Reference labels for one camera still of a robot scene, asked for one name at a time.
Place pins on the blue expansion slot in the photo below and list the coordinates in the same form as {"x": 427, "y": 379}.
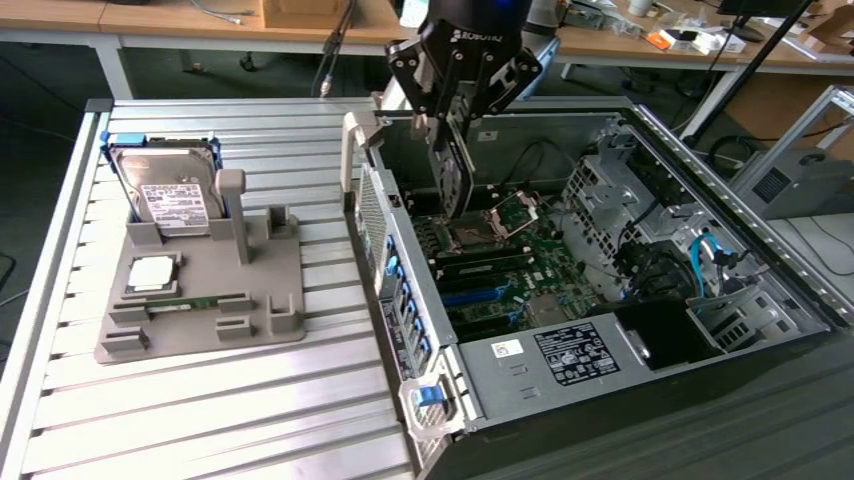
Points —
{"x": 473, "y": 296}

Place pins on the grey parts rack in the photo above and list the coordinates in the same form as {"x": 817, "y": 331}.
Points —
{"x": 200, "y": 280}

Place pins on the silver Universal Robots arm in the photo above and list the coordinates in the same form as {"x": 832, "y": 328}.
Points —
{"x": 545, "y": 55}

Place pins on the green motherboard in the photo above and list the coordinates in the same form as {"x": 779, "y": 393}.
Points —
{"x": 553, "y": 260}

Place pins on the orange small box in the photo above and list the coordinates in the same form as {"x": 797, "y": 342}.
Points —
{"x": 660, "y": 40}

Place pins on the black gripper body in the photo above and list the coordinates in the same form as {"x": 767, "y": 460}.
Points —
{"x": 473, "y": 30}

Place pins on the tall metal drive cage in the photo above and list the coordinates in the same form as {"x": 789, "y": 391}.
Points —
{"x": 600, "y": 190}

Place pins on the long wooden desk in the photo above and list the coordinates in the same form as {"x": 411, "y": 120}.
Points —
{"x": 66, "y": 15}

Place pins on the CPU socket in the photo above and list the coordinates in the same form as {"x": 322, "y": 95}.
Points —
{"x": 473, "y": 237}

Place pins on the black slanted pole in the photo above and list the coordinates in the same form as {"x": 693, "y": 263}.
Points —
{"x": 753, "y": 60}

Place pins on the grey power supply unit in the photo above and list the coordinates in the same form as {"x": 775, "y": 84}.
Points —
{"x": 520, "y": 370}

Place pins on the closed cardboard box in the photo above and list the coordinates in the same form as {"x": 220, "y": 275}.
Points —
{"x": 300, "y": 15}

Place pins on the brown cardboard piece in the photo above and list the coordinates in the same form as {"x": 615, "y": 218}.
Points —
{"x": 834, "y": 30}

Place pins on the metal socket cover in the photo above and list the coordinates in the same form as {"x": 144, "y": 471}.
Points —
{"x": 516, "y": 215}

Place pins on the black monitor with stand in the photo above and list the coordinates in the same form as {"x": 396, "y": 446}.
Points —
{"x": 743, "y": 32}

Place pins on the silver CPU chip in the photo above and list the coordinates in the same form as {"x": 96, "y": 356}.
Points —
{"x": 149, "y": 274}

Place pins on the grey control box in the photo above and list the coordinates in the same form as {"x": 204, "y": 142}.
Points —
{"x": 800, "y": 190}

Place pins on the silver hard disk drive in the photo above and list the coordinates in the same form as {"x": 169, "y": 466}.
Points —
{"x": 166, "y": 200}

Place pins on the black expansion slot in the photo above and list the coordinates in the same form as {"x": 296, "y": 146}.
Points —
{"x": 480, "y": 325}

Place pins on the white mug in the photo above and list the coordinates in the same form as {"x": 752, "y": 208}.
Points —
{"x": 641, "y": 6}

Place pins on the open black PC case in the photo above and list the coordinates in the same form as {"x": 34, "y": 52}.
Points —
{"x": 600, "y": 440}

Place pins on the blue disk caddy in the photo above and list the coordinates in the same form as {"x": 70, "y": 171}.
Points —
{"x": 126, "y": 139}

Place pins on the metal electronics box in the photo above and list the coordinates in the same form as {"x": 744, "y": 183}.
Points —
{"x": 583, "y": 17}

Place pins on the black graphics card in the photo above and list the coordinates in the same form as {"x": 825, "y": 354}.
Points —
{"x": 453, "y": 170}

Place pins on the green RAM stick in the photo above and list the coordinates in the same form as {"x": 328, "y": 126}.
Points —
{"x": 186, "y": 303}

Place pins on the blue slot cover clip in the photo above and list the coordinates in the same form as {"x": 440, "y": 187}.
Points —
{"x": 393, "y": 263}

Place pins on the cluttered wooden desk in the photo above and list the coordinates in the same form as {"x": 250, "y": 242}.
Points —
{"x": 827, "y": 61}

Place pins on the white small box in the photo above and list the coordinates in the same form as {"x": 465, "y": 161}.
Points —
{"x": 729, "y": 45}

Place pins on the blue case latch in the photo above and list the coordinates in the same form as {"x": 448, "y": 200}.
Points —
{"x": 427, "y": 396}

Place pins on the aluminium profile frame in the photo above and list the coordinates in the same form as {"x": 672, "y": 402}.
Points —
{"x": 800, "y": 125}

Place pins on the low metal disk bay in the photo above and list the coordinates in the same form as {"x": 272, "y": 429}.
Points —
{"x": 733, "y": 320}

